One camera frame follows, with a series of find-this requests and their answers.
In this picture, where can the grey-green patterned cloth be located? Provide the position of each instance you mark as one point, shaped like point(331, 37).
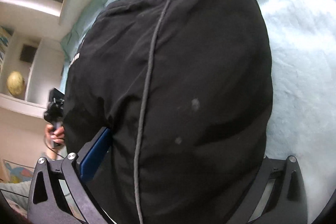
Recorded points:
point(15, 192)

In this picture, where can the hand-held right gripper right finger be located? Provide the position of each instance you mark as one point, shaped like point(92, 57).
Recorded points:
point(275, 169)

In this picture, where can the white shelf unit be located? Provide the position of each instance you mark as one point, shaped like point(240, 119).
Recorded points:
point(44, 69)

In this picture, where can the colourful map picture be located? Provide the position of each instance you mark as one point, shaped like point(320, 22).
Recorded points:
point(15, 174)

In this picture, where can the colourful wall picture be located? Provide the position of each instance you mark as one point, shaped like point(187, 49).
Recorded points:
point(4, 48)

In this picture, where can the person's left hand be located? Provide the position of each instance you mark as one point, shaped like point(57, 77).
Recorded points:
point(58, 136)

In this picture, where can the pale green bed blanket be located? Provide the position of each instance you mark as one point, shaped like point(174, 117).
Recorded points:
point(302, 56)

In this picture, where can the black hooded sweatshirt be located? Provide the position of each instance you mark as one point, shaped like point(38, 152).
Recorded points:
point(183, 69)

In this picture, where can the dark square box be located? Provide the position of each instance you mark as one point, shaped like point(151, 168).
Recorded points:
point(27, 53)

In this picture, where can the yellow globe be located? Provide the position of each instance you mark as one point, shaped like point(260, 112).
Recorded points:
point(16, 83)

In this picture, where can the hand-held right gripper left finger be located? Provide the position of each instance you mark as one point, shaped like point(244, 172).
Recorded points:
point(94, 155)

